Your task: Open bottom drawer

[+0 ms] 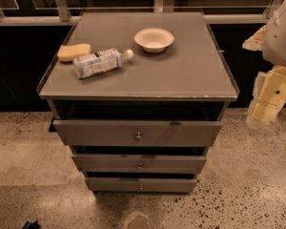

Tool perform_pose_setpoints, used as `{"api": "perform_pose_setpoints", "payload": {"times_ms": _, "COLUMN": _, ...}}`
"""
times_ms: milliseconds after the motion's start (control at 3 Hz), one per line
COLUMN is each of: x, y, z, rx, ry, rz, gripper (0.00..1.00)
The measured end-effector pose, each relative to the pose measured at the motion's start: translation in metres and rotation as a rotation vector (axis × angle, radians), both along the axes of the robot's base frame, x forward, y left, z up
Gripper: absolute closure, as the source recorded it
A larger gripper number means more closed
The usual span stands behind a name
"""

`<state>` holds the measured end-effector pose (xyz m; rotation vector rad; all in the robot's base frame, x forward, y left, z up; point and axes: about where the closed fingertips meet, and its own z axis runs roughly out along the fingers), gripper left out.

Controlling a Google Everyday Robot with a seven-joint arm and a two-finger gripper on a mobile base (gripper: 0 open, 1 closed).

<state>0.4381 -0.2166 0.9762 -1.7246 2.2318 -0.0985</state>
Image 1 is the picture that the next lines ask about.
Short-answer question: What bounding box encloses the grey top drawer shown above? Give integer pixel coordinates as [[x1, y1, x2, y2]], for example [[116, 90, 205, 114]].
[[53, 120, 221, 147]]

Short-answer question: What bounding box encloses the grey bottom drawer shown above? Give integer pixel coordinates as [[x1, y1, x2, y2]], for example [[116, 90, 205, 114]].
[[86, 177, 196, 193]]

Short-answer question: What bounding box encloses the grey drawer cabinet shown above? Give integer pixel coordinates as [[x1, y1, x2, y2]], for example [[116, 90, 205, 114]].
[[38, 12, 238, 181]]

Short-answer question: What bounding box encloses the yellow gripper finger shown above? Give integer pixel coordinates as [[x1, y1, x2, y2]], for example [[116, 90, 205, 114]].
[[246, 99, 280, 127]]

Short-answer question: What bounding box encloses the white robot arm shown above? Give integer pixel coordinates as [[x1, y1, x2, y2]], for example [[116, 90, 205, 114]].
[[242, 0, 286, 128]]

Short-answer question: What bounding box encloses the clear plastic water bottle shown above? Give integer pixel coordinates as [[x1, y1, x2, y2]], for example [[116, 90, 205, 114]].
[[73, 48, 134, 79]]

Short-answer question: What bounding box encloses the yellow sponge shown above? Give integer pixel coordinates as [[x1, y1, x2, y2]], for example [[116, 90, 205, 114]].
[[57, 44, 91, 62]]

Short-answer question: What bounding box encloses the black object on floor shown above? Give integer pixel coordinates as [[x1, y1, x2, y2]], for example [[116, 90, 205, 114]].
[[22, 220, 40, 229]]

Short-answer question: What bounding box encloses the metal railing frame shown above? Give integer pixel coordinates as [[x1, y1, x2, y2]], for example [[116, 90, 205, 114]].
[[0, 0, 283, 26]]

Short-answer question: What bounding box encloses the grey drawer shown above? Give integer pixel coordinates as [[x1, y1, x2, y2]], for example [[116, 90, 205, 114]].
[[72, 154, 206, 174], [53, 120, 221, 147], [86, 177, 196, 193]]

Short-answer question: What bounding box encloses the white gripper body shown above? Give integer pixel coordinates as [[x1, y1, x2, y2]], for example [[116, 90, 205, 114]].
[[257, 65, 286, 110]]

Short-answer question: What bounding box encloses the grey middle drawer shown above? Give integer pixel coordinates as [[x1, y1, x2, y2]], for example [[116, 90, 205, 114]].
[[72, 154, 206, 174]]

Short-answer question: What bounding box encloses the white bowl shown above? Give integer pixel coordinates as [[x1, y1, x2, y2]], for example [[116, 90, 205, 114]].
[[134, 28, 174, 53]]

